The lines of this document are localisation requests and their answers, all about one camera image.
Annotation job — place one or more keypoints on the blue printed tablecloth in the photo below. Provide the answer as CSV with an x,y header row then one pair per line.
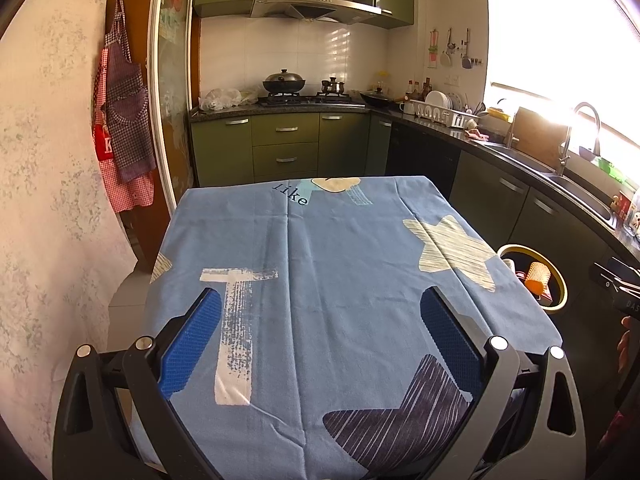
x,y
325,285

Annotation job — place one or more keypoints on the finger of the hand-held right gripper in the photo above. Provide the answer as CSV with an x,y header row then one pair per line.
x,y
629,302
615,275

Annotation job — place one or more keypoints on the small red box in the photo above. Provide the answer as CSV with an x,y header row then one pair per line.
x,y
625,205

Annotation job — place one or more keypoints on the clear plastic bag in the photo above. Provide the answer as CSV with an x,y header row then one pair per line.
x,y
220,99

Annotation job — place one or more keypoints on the dark kettle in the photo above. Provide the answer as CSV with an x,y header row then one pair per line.
x,y
332,86

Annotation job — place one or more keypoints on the red checked apron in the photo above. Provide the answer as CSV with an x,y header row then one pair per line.
x,y
130,195

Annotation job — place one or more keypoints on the black wok with lid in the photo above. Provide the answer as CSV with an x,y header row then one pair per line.
x,y
284,82

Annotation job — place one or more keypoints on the white mug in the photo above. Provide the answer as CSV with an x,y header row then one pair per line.
x,y
407,107

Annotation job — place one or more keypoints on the purple checked apron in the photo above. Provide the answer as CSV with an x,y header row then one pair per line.
x,y
130,125

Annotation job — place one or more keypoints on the black gas stove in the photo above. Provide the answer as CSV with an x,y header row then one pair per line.
x,y
310,101

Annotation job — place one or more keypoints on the white plate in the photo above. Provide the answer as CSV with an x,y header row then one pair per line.
x,y
436,100

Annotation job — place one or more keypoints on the yellow-rimmed waste bin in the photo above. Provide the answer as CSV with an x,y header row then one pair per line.
x,y
520,262

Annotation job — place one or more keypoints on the bright window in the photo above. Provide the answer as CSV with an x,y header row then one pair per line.
x,y
550,35

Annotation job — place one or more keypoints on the person's right forearm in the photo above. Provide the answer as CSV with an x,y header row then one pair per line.
x,y
617,425

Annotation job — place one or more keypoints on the small colourful wall hanging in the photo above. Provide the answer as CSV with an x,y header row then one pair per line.
x,y
433,50

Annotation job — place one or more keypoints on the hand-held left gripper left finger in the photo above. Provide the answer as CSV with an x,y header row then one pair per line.
x,y
192,340

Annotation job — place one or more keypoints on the steel range hood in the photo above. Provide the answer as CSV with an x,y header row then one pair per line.
x,y
315,5

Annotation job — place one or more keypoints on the arched steel faucet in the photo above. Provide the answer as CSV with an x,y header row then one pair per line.
x,y
564,150

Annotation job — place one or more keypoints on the green lower kitchen cabinets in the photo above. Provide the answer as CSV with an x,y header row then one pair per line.
x,y
285,130

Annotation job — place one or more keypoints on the white wall socket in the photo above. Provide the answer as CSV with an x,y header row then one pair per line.
x,y
453,79

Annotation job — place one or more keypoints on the small steel tap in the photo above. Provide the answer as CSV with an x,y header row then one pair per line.
x,y
512,132

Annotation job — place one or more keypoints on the wooden cutting board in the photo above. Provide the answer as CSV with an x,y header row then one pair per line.
x,y
537,135

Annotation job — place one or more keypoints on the orange foam fruit net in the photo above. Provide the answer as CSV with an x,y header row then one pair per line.
x,y
537,280

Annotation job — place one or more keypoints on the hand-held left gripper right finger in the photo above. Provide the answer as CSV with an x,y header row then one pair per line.
x,y
452,340

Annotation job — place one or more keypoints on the black frying pan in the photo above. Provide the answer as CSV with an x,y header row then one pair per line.
x,y
377,99

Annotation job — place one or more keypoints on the hanging spatula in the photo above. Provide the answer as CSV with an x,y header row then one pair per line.
x,y
467,60

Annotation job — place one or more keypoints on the person's right hand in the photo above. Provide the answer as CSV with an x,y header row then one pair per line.
x,y
624,350

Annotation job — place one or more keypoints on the pink cloth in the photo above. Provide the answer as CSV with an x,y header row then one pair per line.
x,y
476,134

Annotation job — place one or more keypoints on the sliding glass door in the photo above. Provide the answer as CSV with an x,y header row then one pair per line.
x,y
175,85

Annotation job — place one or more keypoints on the white dish rack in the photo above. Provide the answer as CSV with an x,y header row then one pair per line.
x,y
440,117

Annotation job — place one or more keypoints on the yellow container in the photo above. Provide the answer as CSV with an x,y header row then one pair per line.
x,y
498,114

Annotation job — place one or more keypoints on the steel kitchen sink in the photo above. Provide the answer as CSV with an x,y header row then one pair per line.
x,y
575,190

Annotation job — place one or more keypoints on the hanging ladle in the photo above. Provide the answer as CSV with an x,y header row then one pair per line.
x,y
446,55

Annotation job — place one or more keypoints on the green plastic item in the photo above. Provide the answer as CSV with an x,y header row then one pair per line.
x,y
610,169

